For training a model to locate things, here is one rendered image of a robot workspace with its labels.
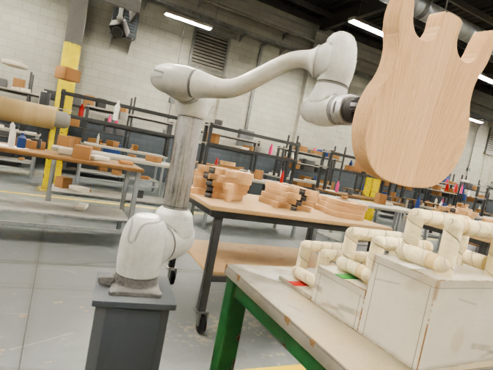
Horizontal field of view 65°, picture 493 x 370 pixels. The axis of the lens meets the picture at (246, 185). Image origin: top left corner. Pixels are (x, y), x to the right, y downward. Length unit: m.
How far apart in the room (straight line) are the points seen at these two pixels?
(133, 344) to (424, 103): 1.16
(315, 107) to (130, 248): 0.78
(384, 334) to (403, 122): 0.46
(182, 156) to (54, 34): 10.44
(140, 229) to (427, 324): 0.95
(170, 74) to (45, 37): 10.47
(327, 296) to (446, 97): 0.55
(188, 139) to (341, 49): 0.67
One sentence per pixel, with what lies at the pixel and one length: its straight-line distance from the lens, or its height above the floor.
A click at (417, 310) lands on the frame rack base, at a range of 0.80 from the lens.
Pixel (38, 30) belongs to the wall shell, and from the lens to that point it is 11.86.
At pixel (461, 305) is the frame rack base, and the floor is 1.05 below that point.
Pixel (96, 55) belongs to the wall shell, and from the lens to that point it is 11.80.
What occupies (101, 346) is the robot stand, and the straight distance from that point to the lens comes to 1.47.
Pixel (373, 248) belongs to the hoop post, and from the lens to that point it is 0.90.
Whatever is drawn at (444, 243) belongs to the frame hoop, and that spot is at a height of 1.16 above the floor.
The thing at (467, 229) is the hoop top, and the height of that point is 1.19.
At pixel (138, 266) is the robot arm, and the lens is 1.41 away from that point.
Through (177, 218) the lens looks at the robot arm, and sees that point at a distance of 1.54.
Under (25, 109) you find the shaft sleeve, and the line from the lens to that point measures 0.61.
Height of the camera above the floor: 1.25
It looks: 4 degrees down
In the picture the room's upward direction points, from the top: 11 degrees clockwise
